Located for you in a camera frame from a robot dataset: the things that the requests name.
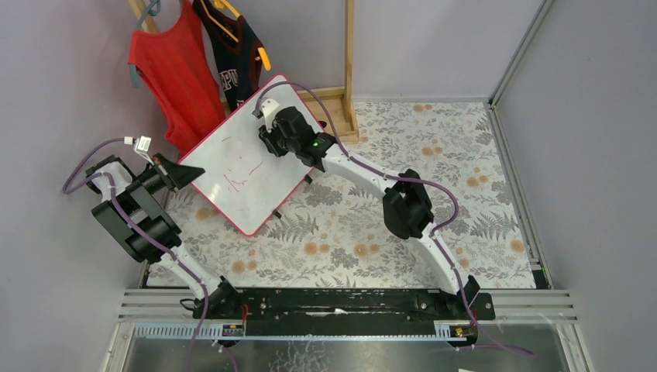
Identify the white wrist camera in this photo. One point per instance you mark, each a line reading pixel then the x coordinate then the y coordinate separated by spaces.
pixel 139 144
pixel 266 109

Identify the floral patterned table mat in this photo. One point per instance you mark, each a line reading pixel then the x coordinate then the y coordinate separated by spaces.
pixel 331 233

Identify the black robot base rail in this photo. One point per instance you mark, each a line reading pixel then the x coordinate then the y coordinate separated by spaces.
pixel 343 312

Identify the dark navy tank top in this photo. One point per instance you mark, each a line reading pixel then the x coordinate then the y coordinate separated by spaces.
pixel 236 49

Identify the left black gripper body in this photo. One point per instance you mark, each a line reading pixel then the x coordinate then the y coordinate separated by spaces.
pixel 168 174

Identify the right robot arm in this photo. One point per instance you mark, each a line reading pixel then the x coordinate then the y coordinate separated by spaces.
pixel 407 207

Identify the red tank top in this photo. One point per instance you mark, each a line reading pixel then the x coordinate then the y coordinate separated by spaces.
pixel 173 65

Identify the wooden clothes rack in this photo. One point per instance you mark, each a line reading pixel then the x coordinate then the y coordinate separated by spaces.
pixel 337 102

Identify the yellow clothes hanger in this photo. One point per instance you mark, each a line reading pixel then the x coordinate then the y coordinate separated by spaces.
pixel 262 55

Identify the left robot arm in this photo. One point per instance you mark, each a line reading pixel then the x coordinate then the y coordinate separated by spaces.
pixel 130 213

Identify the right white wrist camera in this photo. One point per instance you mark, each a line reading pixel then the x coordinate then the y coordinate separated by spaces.
pixel 266 109

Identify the pink-framed whiteboard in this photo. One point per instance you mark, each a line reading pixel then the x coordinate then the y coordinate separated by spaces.
pixel 242 179

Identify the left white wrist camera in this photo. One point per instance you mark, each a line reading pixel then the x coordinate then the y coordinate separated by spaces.
pixel 139 144

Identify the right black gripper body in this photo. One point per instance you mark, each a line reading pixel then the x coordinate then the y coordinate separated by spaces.
pixel 272 139

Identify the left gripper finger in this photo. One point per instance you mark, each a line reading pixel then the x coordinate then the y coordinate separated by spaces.
pixel 177 182
pixel 172 170

